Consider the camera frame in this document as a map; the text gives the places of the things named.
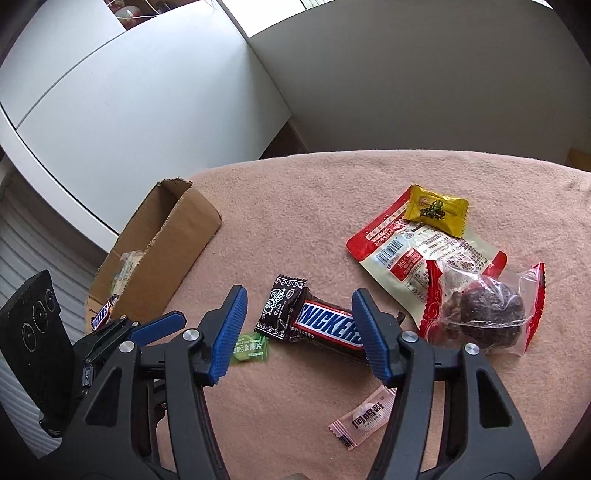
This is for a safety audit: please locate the clear red-edged dark fruit packet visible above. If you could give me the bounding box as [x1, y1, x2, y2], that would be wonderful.
[418, 260, 546, 357]

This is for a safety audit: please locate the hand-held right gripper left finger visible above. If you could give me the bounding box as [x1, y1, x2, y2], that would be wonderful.
[59, 285, 249, 480]

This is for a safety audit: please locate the clear cracker packet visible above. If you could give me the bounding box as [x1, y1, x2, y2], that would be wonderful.
[108, 250, 144, 296]

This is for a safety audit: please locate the red white snack pouch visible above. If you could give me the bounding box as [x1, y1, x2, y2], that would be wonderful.
[346, 185, 509, 330]

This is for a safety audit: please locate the pink white candy wrapper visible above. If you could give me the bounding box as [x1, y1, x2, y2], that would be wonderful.
[328, 387, 398, 450]

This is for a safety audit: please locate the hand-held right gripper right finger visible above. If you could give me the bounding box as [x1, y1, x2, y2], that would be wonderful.
[351, 288, 544, 480]

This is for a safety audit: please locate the small black snack packet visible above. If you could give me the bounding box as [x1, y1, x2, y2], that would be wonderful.
[255, 274, 309, 342]

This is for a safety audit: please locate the brown cardboard box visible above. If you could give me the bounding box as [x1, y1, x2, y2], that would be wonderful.
[85, 179, 223, 335]

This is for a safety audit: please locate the yellow candy packet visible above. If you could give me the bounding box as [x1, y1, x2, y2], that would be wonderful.
[403, 185, 469, 238]

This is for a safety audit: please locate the large brown chocolate bar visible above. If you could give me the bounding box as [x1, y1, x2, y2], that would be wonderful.
[288, 288, 407, 365]

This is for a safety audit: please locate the small brown chocolate bar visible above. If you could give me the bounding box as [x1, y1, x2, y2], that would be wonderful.
[90, 300, 115, 333]

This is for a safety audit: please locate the white ribbed panel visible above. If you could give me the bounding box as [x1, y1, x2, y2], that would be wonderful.
[0, 180, 107, 444]

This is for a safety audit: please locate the green candy packet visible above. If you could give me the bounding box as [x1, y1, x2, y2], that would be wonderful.
[231, 331, 269, 365]

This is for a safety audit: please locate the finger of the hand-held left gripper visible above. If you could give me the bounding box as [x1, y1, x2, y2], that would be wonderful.
[129, 311, 188, 344]
[82, 316, 139, 365]

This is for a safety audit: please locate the white cabinet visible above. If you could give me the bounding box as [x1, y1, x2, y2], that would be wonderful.
[0, 0, 294, 252]

